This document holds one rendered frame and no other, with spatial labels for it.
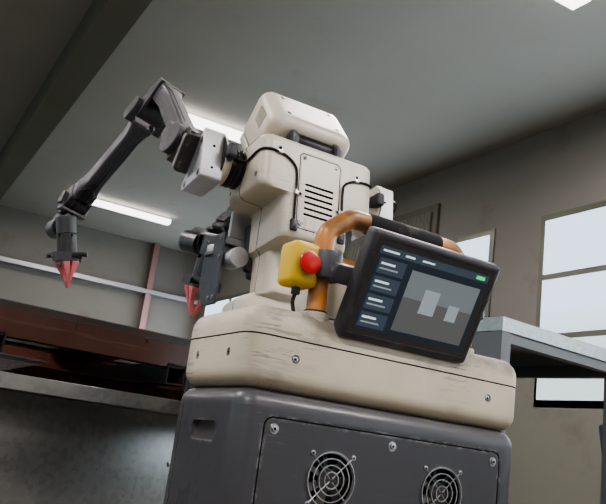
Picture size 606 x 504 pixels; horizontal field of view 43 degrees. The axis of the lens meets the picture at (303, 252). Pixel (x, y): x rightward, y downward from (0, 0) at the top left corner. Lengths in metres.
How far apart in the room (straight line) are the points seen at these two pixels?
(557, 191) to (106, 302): 6.83
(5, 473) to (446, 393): 0.95
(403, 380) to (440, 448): 0.13
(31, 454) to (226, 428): 0.74
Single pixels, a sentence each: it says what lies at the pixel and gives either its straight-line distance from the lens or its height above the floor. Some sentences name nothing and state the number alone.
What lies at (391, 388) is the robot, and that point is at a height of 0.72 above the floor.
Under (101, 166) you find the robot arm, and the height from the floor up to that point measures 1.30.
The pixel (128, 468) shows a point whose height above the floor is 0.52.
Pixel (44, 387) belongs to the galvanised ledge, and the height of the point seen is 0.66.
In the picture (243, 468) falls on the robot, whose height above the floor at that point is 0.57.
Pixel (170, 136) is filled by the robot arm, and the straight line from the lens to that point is 1.74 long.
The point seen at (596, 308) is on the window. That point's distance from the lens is 5.35.
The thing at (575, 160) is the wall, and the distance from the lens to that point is 5.85.
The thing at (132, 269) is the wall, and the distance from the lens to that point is 11.04.
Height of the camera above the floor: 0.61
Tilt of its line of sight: 15 degrees up
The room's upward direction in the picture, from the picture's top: 8 degrees clockwise
